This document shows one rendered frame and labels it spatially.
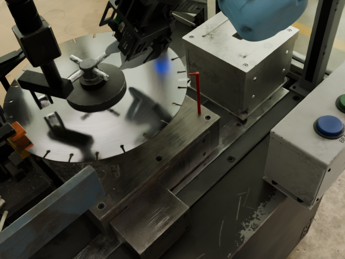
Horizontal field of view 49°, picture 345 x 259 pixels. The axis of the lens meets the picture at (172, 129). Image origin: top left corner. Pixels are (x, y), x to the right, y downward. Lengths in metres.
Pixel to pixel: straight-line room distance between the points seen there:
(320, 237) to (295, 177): 0.90
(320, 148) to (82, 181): 0.38
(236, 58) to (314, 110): 0.19
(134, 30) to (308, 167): 0.36
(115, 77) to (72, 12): 0.65
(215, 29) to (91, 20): 0.49
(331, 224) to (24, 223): 1.31
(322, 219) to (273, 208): 0.89
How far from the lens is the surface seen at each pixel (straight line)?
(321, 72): 0.90
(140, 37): 0.52
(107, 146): 0.59
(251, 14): 0.37
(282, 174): 0.73
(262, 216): 0.74
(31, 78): 0.63
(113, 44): 0.62
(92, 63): 0.65
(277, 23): 0.40
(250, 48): 0.82
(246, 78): 0.77
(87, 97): 0.66
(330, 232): 1.61
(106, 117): 0.63
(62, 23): 1.27
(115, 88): 0.66
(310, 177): 0.68
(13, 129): 0.63
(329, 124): 0.68
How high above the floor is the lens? 1.40
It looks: 49 degrees down
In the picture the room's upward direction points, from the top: 8 degrees counter-clockwise
